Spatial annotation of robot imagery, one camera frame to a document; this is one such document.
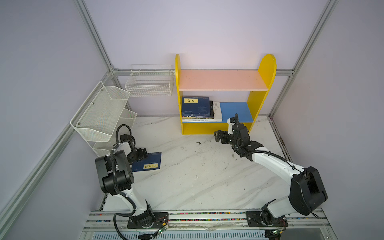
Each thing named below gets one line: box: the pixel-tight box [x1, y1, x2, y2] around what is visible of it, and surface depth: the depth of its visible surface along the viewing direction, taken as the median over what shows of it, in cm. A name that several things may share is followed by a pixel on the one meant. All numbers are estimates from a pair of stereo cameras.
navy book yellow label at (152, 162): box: [131, 152, 162, 172], surface depth 95 cm
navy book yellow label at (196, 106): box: [182, 96, 211, 117], surface depth 97 cm
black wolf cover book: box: [209, 100, 214, 118], surface depth 99 cm
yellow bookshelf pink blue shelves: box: [175, 54, 277, 135], surface depth 97 cm
